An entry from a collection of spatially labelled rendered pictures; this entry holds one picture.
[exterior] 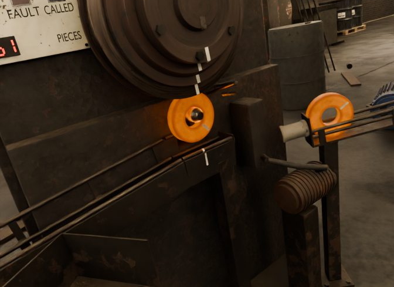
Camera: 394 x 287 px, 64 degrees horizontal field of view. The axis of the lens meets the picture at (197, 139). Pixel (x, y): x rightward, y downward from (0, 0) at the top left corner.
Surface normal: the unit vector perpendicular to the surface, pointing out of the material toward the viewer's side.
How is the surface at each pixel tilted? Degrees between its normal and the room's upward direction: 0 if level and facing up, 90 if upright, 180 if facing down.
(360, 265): 0
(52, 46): 90
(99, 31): 90
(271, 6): 90
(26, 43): 90
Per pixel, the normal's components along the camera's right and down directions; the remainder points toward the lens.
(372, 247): -0.18, -0.93
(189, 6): 0.58, 0.18
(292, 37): -0.38, 0.37
